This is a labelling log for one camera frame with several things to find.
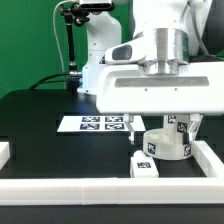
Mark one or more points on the white round stool seat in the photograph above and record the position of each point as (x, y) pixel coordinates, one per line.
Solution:
(165, 145)

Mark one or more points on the white front fence wall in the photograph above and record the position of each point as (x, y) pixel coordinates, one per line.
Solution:
(111, 191)

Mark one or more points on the white marker sheet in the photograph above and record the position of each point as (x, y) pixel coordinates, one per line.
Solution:
(72, 124)

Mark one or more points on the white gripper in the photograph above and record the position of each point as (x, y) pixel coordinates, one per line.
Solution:
(197, 89)

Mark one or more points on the white left fence wall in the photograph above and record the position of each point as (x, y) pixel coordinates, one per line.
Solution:
(4, 153)

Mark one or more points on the white right fence wall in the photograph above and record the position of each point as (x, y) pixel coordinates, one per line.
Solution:
(208, 161)

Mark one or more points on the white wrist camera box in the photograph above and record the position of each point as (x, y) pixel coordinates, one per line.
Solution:
(128, 53)

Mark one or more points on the white fence wall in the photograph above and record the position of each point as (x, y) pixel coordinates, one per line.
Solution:
(4, 153)
(111, 191)
(208, 161)

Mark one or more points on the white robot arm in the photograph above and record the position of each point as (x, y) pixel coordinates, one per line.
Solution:
(152, 74)

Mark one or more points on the black camera stand pole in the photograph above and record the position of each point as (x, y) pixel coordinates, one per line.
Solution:
(73, 16)

